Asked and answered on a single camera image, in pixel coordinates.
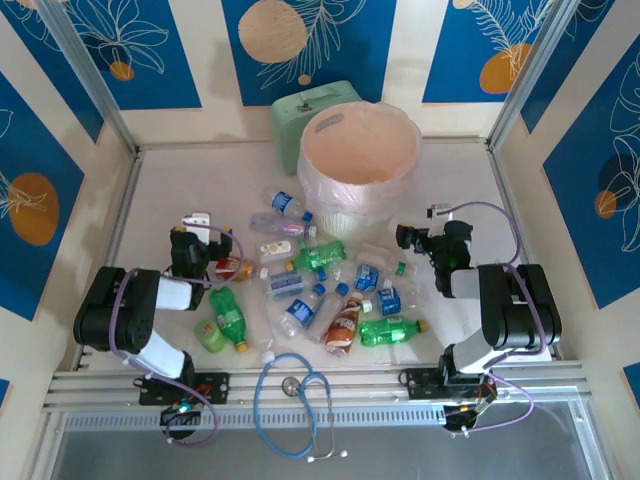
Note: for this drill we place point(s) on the red-label bottle orange cap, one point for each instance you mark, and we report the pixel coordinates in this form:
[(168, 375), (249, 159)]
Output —
[(230, 267)]

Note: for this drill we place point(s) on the clear unlabelled plastic bottle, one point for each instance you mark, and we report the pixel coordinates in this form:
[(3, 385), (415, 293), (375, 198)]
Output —
[(412, 295)]

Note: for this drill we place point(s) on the square clear bottle orange label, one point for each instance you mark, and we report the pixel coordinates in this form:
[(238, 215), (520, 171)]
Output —
[(275, 248)]

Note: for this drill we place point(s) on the crushed clear blue-label bottle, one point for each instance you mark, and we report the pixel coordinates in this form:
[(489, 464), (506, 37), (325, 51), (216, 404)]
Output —
[(284, 285)]

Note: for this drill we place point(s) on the brown coffee drink bottle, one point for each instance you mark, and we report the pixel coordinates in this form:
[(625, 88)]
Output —
[(344, 325)]

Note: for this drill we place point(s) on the clear red-print bottle blue cap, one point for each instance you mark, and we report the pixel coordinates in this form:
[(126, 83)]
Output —
[(325, 315)]

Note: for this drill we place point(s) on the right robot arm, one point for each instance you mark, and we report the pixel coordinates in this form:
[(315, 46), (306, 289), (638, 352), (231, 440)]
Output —
[(520, 310)]

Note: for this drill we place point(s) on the cream ribbed plastic bin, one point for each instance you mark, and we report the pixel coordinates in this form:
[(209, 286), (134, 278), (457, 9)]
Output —
[(350, 223)]

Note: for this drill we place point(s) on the clear plastic bin liner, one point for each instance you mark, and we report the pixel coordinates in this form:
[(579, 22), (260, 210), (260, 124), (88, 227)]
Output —
[(320, 195)]

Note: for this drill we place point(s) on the clear bottle with pink label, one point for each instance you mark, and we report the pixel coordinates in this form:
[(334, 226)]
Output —
[(280, 225)]

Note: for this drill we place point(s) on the short light green bottle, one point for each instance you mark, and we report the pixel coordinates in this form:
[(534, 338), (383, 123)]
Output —
[(210, 336)]

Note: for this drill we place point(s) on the mint green carry case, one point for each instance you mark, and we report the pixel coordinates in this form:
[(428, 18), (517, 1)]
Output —
[(295, 130)]

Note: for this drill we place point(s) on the blue stethoscope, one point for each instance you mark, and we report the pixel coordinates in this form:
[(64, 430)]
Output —
[(289, 385)]

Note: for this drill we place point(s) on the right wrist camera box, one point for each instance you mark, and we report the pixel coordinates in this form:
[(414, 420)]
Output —
[(437, 210)]

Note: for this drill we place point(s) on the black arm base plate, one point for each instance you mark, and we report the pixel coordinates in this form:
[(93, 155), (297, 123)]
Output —
[(420, 385), (215, 387)]

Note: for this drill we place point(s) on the aluminium table edge rail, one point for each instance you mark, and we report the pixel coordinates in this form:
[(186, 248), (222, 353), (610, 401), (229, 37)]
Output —
[(360, 387)]

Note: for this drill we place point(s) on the aluminium frame post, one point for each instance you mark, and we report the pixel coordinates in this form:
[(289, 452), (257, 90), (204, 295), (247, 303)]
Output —
[(90, 75), (540, 65)]

